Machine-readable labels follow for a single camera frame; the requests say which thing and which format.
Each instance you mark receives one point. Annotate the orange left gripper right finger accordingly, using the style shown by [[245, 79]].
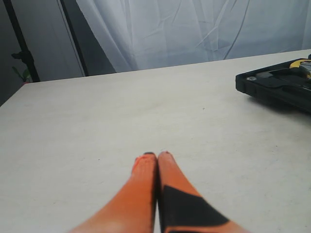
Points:
[[182, 209]]

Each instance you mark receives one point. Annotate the grey metal tool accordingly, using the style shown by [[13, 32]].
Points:
[[265, 76]]

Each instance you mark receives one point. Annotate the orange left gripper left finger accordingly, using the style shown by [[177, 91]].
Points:
[[133, 208]]

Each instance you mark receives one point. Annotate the white backdrop curtain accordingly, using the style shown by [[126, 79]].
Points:
[[145, 34]]

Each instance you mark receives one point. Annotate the yellow black tape measure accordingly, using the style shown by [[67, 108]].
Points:
[[303, 66]]

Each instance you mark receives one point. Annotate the black plastic tool case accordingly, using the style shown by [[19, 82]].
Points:
[[292, 89]]

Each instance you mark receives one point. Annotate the green plant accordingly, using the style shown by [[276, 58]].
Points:
[[24, 76]]

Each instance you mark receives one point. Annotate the black stand pole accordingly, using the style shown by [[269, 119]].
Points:
[[24, 55]]

